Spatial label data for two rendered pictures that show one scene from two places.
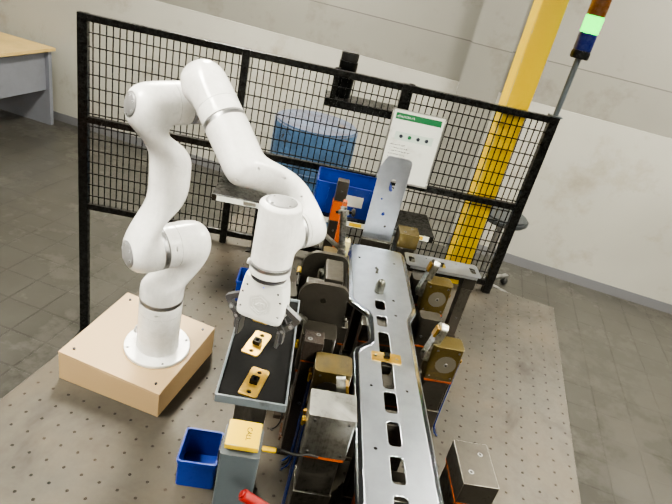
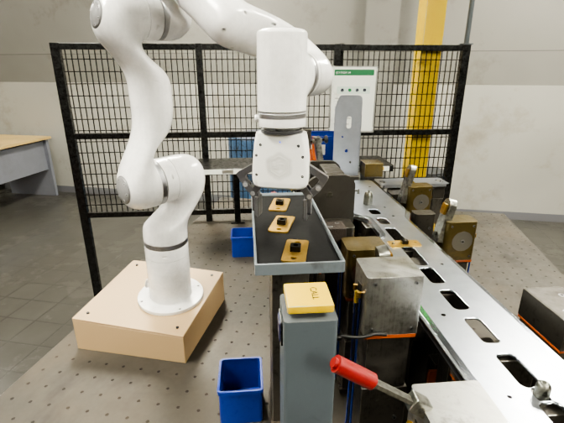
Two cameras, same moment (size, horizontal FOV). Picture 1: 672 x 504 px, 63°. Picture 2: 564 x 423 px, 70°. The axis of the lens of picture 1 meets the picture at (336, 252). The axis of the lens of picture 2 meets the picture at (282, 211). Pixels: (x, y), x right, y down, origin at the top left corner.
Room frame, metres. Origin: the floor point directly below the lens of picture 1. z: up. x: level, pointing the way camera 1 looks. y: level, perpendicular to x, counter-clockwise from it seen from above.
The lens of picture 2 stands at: (0.23, 0.11, 1.44)
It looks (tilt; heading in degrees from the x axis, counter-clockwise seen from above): 19 degrees down; 1
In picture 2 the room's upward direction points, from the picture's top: straight up
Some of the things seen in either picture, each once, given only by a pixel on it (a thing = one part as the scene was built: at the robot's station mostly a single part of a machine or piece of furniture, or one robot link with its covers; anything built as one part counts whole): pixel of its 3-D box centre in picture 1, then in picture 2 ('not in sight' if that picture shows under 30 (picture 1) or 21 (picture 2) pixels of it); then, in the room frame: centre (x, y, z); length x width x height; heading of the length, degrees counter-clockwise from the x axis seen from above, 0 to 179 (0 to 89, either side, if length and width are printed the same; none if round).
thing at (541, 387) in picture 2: not in sight; (541, 392); (0.69, -0.25, 1.00); 0.02 x 0.02 x 0.04
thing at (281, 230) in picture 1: (278, 231); (284, 70); (0.95, 0.12, 1.44); 0.09 x 0.08 x 0.13; 139
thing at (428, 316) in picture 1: (422, 351); (422, 252); (1.51, -0.36, 0.84); 0.10 x 0.05 x 0.29; 96
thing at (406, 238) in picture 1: (397, 269); (368, 200); (1.97, -0.26, 0.88); 0.08 x 0.08 x 0.36; 6
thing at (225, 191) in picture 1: (325, 208); (292, 164); (2.10, 0.09, 1.01); 0.90 x 0.22 x 0.03; 96
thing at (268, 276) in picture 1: (269, 266); (280, 120); (0.95, 0.12, 1.36); 0.09 x 0.08 x 0.03; 80
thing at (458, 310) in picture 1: (458, 304); (432, 215); (1.88, -0.52, 0.84); 0.05 x 0.05 x 0.29; 6
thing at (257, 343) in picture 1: (257, 341); (281, 221); (0.95, 0.12, 1.17); 0.08 x 0.04 x 0.01; 170
